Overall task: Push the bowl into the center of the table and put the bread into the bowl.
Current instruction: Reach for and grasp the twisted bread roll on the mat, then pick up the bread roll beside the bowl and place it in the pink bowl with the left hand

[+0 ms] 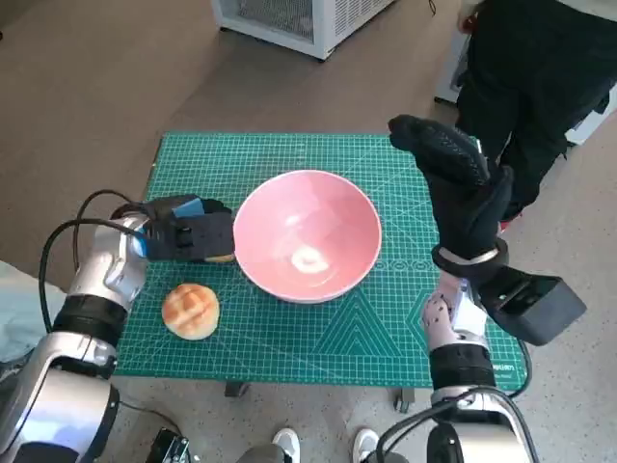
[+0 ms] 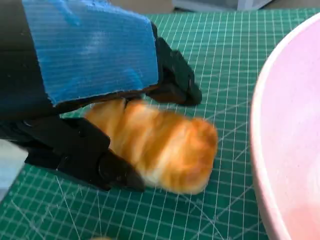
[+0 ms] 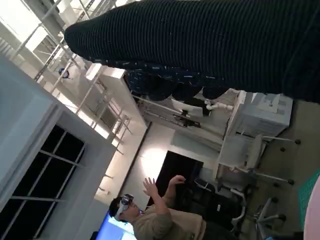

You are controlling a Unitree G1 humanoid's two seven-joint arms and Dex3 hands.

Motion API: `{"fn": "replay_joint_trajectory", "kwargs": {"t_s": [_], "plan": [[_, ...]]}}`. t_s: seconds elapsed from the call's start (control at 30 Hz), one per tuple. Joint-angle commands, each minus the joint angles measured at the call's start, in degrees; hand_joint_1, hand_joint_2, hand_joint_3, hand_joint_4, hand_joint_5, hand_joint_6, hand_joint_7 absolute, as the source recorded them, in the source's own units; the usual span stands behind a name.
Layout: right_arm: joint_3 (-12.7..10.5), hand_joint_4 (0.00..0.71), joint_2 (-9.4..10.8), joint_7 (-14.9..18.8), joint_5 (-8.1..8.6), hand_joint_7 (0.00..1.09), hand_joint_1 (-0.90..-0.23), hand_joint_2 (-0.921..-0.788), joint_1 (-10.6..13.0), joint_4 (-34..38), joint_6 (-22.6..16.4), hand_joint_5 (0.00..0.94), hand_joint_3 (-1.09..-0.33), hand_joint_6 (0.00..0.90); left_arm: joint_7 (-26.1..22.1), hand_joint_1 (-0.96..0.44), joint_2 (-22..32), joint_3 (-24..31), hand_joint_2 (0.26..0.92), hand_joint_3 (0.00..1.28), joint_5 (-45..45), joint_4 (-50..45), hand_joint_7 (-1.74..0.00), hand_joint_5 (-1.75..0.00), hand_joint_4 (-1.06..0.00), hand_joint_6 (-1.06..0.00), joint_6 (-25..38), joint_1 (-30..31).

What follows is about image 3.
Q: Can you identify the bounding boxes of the metal shelf rack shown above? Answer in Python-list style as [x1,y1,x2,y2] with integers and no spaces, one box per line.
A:
[14,0,133,156]

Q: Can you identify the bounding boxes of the black office chair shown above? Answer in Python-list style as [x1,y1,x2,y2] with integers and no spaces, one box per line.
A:
[178,181,248,227]

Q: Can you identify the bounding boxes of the white office chair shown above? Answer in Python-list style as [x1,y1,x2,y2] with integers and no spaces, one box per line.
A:
[243,134,301,187]

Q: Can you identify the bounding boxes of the white headset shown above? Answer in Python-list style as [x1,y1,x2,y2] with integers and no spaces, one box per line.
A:
[117,193,136,216]

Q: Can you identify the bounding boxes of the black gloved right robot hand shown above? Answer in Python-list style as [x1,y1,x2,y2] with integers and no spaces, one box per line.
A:
[63,0,320,103]

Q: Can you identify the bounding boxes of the dark paned window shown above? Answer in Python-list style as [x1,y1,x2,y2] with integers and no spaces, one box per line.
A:
[0,124,86,240]

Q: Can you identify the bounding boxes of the person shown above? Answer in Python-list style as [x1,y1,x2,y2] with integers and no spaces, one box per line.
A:
[108,174,208,240]

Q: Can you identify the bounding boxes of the pink bowl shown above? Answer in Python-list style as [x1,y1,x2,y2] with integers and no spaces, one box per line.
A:
[303,182,320,240]

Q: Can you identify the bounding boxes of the black cabinet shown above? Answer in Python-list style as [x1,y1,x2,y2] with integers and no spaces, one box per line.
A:
[156,149,205,193]

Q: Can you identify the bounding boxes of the white vented cabinet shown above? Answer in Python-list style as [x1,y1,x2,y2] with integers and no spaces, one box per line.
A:
[237,92,294,136]

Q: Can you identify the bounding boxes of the green cutting mat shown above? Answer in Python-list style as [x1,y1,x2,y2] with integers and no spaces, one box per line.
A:
[297,168,320,218]

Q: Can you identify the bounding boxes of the white computer monitor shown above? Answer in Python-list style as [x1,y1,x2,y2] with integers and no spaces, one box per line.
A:
[171,98,204,118]

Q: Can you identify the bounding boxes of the blue lit computer screen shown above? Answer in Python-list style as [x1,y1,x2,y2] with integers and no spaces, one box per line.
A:
[96,209,136,240]

